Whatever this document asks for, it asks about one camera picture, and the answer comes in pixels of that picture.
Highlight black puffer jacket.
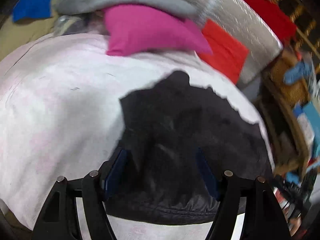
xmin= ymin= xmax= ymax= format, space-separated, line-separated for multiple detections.
xmin=106 ymin=71 xmax=272 ymax=225

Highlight wicker basket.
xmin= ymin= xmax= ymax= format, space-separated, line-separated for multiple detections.
xmin=263 ymin=53 xmax=310 ymax=108

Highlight wooden shelf unit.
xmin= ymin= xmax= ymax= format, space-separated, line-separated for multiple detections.
xmin=255 ymin=50 xmax=309 ymax=178

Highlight white terry bed cover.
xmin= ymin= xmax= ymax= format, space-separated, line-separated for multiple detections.
xmin=1 ymin=34 xmax=267 ymax=229

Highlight blue cloth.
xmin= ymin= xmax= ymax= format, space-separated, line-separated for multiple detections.
xmin=283 ymin=61 xmax=312 ymax=85

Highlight red cushion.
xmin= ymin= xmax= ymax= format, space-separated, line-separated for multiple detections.
xmin=198 ymin=19 xmax=249 ymax=84

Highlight red blanket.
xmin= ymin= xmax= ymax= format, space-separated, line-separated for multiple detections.
xmin=244 ymin=0 xmax=297 ymax=44

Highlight silver grey blanket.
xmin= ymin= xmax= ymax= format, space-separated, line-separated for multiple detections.
xmin=185 ymin=0 xmax=283 ymax=88

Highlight pink folded garment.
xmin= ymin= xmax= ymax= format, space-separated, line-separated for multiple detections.
xmin=103 ymin=4 xmax=212 ymax=56

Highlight blue garment on floor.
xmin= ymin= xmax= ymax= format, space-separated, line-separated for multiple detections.
xmin=12 ymin=0 xmax=51 ymax=22

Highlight grey garment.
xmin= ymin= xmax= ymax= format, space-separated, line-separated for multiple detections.
xmin=56 ymin=0 xmax=197 ymax=18

